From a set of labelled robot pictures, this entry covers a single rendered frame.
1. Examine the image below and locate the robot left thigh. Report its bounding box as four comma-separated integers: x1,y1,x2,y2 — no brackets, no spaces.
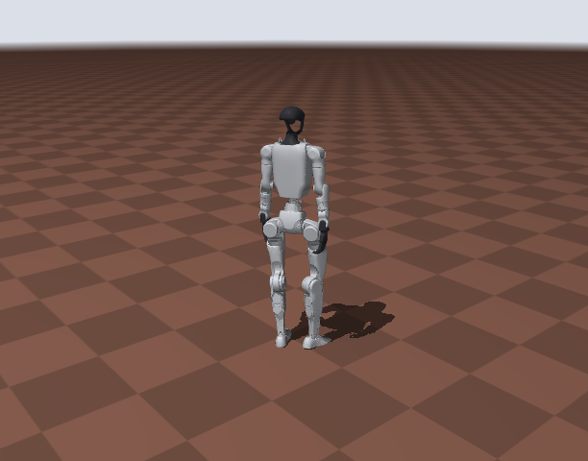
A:
263,217,286,291

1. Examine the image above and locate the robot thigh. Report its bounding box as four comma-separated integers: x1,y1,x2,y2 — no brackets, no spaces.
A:
302,219,328,294
263,217,286,291

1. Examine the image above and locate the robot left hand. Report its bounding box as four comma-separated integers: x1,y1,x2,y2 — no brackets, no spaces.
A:
259,213,271,243

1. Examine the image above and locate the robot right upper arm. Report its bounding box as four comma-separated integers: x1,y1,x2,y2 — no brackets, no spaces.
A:
306,145,326,195

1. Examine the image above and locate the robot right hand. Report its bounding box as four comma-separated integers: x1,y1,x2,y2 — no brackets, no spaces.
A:
313,220,330,255

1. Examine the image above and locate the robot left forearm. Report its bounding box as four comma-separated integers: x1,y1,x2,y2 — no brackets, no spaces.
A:
258,182,272,220

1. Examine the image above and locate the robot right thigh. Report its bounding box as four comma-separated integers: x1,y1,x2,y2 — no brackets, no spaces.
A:
302,219,328,294

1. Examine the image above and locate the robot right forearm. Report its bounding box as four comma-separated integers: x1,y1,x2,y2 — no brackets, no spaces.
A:
316,182,331,228

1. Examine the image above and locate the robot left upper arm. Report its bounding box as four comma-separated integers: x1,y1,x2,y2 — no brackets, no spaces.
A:
260,144,275,190

